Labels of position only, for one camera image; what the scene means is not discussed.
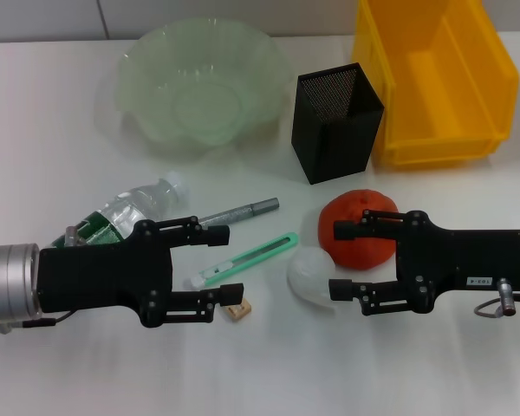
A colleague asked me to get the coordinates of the grey marker pen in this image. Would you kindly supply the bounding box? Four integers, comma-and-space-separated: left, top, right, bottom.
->
197, 197, 282, 229

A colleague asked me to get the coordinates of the green utility knife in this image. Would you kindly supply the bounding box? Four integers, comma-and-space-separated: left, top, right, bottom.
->
182, 231, 299, 291

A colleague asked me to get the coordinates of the yellow plastic bin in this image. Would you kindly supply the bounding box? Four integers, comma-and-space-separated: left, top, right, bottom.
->
350, 0, 520, 171

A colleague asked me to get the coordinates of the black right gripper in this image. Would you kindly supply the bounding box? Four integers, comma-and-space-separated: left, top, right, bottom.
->
328, 209, 520, 316

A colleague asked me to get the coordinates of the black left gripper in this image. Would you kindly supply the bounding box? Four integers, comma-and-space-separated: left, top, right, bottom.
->
38, 215, 246, 328

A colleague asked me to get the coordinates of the clear bottle with green label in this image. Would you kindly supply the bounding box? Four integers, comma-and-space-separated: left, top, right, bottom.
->
49, 171, 192, 250

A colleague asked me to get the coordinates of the right arm cable with plug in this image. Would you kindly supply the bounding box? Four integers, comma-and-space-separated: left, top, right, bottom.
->
473, 279, 520, 320

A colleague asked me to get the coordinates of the green glass fruit plate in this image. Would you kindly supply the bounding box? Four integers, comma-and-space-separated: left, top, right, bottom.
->
112, 16, 292, 151

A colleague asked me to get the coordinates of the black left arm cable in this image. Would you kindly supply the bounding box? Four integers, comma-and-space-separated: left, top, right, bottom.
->
0, 310, 77, 335

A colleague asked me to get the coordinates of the black mesh pen holder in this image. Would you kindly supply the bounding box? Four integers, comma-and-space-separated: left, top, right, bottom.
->
290, 62, 386, 186

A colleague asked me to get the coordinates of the white paper ball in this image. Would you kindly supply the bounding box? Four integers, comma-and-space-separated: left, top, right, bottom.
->
285, 246, 341, 309

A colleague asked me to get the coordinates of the small wooden pencil sharpener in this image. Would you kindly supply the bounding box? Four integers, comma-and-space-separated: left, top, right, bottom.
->
223, 298, 253, 324

